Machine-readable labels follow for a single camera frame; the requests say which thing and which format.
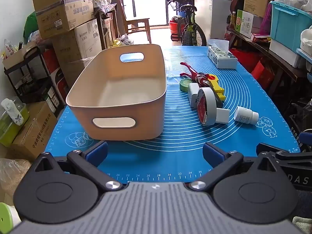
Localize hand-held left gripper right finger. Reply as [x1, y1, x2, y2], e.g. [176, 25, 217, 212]
[202, 142, 281, 191]

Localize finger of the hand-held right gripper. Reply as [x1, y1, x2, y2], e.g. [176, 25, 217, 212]
[299, 131, 312, 150]
[255, 142, 301, 157]

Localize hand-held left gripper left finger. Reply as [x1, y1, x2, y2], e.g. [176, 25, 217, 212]
[32, 141, 123, 192]

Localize small white rectangular block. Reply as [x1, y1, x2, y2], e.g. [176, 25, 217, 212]
[216, 108, 231, 124]

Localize beige plastic storage basket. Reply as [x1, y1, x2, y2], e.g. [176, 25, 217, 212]
[65, 44, 168, 142]

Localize large white tape roll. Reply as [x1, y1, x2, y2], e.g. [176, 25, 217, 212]
[197, 87, 217, 127]

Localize white plug charger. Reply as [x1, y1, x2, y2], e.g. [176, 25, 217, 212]
[187, 83, 203, 108]

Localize dark blue trousers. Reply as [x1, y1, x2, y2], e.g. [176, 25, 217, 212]
[296, 190, 312, 218]

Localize blue silicone baking mat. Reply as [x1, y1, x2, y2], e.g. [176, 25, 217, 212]
[44, 45, 301, 185]

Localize white pill bottle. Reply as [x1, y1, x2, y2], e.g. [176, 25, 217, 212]
[234, 106, 259, 125]

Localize light green cloth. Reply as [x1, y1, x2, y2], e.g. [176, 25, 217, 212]
[292, 216, 312, 234]

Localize brown cardboard box red print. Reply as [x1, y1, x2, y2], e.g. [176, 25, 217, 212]
[9, 101, 59, 162]

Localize yellow plastic toy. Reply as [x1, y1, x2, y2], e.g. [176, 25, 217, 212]
[206, 74, 226, 109]

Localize red black appliance box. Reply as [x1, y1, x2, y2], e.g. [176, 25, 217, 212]
[52, 69, 69, 108]

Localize red paper bag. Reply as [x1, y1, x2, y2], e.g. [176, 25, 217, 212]
[251, 60, 275, 89]

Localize small green tape roll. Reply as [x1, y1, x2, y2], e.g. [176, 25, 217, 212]
[179, 78, 194, 92]

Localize white storage box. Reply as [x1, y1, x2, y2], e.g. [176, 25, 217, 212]
[269, 39, 306, 69]

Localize clear plastic bag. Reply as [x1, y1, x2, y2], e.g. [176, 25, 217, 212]
[0, 158, 33, 206]

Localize green transparent lidded container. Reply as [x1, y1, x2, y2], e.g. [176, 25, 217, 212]
[0, 96, 27, 147]

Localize dark wooden bench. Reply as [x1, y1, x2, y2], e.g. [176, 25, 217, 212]
[226, 26, 312, 98]

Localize black metal rack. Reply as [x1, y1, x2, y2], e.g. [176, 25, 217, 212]
[4, 45, 62, 106]

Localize white patterned tissue pack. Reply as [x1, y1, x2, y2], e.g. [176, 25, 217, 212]
[207, 39, 238, 69]

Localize large printed cardboard box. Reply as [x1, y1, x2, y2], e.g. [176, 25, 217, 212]
[52, 18, 103, 88]

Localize yellow plastic jug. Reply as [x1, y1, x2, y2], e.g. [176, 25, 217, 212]
[107, 39, 123, 50]

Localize green white round lid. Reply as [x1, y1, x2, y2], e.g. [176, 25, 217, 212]
[0, 202, 22, 232]

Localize teal plastic storage bin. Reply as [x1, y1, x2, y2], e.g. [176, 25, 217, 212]
[269, 1, 312, 52]

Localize small cardboard box with clutter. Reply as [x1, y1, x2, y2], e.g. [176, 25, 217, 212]
[2, 41, 38, 70]

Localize green white carton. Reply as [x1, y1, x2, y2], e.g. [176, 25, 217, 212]
[236, 10, 264, 38]

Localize green black bicycle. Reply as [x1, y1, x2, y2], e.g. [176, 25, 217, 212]
[158, 0, 207, 47]

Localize wooden chair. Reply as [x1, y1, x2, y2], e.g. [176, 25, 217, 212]
[116, 0, 152, 45]

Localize white chest freezer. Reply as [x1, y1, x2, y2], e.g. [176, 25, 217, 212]
[194, 0, 234, 47]

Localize open brown cardboard box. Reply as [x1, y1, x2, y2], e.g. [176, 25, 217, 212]
[32, 0, 94, 40]

